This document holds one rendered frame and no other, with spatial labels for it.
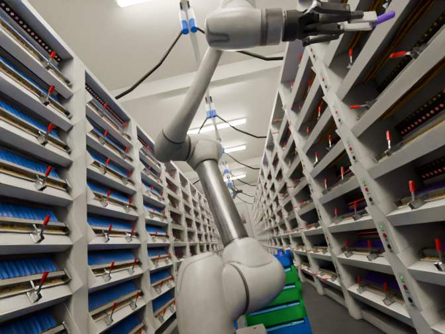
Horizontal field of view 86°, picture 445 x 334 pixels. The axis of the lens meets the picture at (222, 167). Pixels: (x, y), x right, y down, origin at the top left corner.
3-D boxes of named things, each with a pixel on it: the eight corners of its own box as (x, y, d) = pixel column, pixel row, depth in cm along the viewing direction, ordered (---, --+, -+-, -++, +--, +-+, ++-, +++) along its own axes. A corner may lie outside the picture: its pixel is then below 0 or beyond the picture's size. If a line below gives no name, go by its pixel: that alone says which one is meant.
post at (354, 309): (356, 319, 143) (279, 79, 197) (349, 315, 152) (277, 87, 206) (389, 313, 142) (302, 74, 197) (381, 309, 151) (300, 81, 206)
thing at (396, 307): (420, 331, 89) (394, 294, 93) (351, 296, 147) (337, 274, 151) (463, 302, 90) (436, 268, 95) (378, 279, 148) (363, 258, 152)
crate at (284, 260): (238, 277, 122) (234, 260, 124) (234, 273, 141) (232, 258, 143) (294, 264, 124) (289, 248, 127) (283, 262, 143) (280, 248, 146)
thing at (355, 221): (379, 227, 101) (358, 199, 105) (330, 232, 158) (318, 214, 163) (418, 203, 102) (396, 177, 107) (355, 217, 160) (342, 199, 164)
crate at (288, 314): (248, 331, 114) (244, 312, 117) (244, 319, 133) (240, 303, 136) (308, 317, 117) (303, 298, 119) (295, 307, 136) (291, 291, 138)
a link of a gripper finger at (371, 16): (346, 15, 64) (347, 12, 63) (374, 13, 63) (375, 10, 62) (347, 24, 63) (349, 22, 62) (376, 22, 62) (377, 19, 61)
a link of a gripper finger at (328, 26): (304, 32, 65) (302, 36, 66) (345, 32, 65) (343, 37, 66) (302, 20, 66) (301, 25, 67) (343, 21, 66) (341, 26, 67)
